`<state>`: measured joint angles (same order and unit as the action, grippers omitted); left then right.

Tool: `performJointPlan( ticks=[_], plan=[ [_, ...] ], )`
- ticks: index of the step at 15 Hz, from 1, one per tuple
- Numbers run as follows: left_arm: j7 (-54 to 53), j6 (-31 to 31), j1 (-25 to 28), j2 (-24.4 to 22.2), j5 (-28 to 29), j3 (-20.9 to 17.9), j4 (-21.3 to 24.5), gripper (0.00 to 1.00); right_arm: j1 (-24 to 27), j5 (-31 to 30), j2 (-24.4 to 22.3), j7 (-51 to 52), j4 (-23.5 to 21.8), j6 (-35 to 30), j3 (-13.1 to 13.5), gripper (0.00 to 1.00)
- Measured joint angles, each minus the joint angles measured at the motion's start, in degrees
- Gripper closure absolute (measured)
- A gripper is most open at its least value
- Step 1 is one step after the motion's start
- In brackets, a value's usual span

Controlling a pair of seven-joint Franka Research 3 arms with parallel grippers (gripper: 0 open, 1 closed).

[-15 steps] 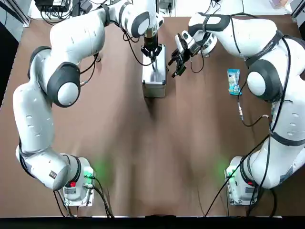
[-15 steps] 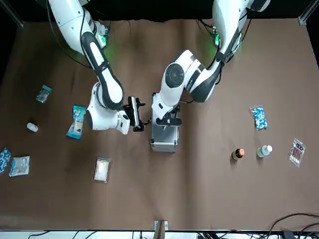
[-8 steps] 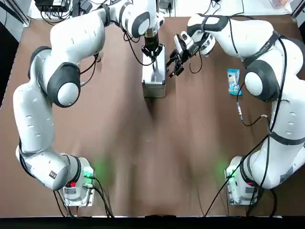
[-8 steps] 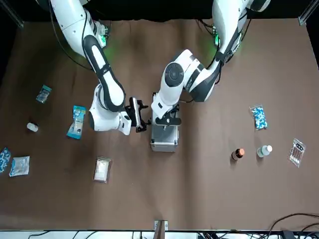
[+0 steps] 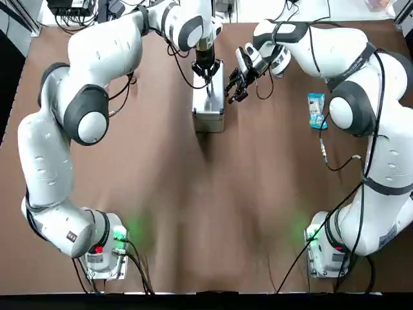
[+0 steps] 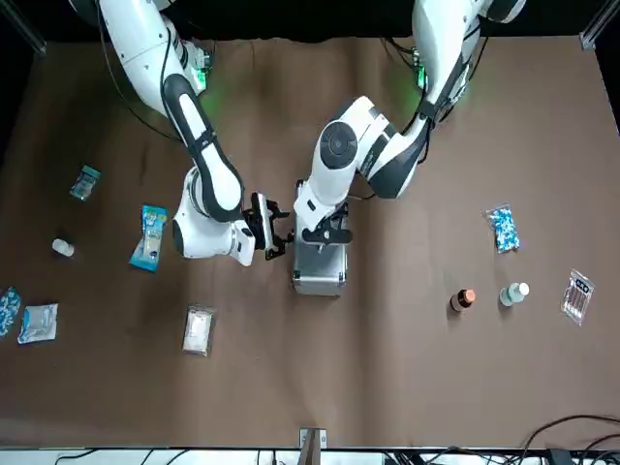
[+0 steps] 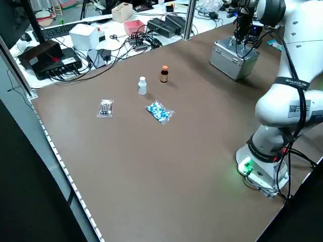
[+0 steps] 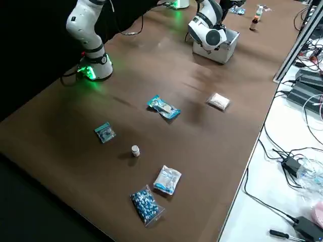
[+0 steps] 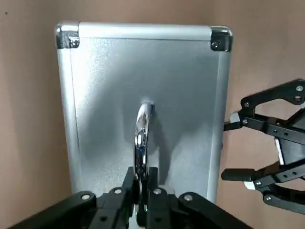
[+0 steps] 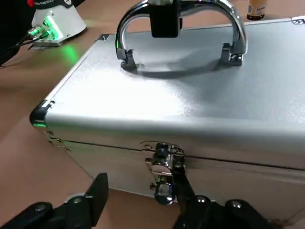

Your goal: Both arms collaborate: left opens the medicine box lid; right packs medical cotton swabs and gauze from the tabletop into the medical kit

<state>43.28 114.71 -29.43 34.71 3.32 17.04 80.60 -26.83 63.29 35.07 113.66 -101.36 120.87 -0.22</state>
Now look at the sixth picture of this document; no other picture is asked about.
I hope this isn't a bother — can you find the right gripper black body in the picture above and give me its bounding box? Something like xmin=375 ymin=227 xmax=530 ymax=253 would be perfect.
xmin=243 ymin=191 xmax=281 ymax=254

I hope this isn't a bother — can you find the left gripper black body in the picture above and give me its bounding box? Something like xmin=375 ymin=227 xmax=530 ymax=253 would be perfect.
xmin=314 ymin=201 xmax=351 ymax=231

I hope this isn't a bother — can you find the silver aluminium medicine case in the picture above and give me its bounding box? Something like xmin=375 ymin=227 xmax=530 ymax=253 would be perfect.
xmin=290 ymin=178 xmax=351 ymax=297

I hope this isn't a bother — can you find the blue white cotton swab bag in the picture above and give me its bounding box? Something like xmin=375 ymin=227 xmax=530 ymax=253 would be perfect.
xmin=128 ymin=203 xmax=170 ymax=276

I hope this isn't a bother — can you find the clear white gauze packet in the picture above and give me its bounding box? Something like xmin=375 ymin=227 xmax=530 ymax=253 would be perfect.
xmin=181 ymin=304 xmax=217 ymax=358

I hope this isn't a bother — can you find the white blue gauze packet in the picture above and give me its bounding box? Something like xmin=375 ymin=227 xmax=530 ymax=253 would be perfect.
xmin=16 ymin=303 xmax=60 ymax=345

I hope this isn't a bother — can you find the brown bottle orange cap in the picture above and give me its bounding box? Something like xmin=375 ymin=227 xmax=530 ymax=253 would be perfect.
xmin=449 ymin=288 xmax=478 ymax=315

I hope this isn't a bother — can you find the blue white capsule bag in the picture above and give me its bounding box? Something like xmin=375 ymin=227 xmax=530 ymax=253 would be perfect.
xmin=482 ymin=201 xmax=523 ymax=254
xmin=0 ymin=286 xmax=23 ymax=340

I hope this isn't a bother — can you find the small teal packet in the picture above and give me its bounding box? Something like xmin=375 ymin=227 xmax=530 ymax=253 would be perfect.
xmin=69 ymin=164 xmax=103 ymax=202

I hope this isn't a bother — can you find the white plastic bottle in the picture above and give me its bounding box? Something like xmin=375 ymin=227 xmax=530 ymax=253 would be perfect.
xmin=498 ymin=282 xmax=531 ymax=309

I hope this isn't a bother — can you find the clear brown swab stick packet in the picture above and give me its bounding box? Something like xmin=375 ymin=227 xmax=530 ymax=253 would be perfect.
xmin=560 ymin=268 xmax=596 ymax=327

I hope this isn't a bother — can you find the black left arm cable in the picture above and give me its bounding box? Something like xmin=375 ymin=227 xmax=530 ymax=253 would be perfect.
xmin=387 ymin=18 xmax=490 ymax=141

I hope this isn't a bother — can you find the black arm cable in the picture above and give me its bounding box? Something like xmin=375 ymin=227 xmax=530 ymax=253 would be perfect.
xmin=387 ymin=18 xmax=490 ymax=141
xmin=96 ymin=0 xmax=195 ymax=144

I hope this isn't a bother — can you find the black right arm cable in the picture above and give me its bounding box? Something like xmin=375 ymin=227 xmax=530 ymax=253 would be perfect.
xmin=96 ymin=0 xmax=195 ymax=144

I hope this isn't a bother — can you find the aluminium camera post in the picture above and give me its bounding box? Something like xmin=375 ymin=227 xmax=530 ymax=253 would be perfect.
xmin=298 ymin=427 xmax=328 ymax=465

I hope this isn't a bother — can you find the aluminium frame profile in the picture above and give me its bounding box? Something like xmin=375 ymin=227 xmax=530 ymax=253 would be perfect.
xmin=579 ymin=0 xmax=620 ymax=49
xmin=0 ymin=0 xmax=48 ymax=60

